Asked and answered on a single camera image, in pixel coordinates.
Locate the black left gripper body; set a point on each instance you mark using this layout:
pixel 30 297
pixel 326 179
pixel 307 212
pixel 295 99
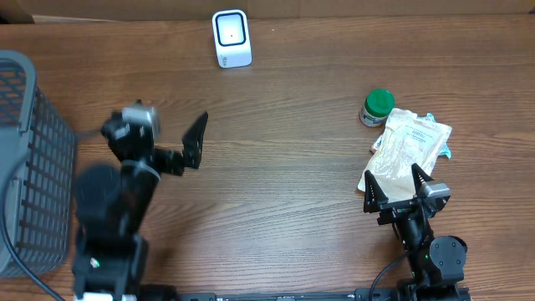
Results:
pixel 170 164

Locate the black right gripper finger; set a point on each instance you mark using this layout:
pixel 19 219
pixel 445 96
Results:
pixel 422 181
pixel 374 198

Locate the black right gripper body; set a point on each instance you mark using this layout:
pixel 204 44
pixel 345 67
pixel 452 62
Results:
pixel 413 232

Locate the teal tissue pack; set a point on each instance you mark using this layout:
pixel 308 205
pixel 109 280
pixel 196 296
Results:
pixel 445 151

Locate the brown clear snack bag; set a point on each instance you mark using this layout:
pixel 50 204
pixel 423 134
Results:
pixel 407 139

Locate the orange white small box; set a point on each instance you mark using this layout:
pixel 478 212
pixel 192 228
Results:
pixel 376 144

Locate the green lid jar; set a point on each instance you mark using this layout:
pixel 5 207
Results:
pixel 377 107

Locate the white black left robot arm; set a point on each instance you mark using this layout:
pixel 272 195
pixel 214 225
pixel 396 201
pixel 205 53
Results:
pixel 110 253

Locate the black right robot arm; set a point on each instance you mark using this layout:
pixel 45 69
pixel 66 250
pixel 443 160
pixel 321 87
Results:
pixel 436 263

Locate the white barcode scanner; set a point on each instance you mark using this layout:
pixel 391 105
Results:
pixel 231 38

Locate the grey plastic mesh basket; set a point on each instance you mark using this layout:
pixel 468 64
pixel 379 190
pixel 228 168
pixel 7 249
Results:
pixel 38 151

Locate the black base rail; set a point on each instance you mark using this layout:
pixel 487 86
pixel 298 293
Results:
pixel 276 297

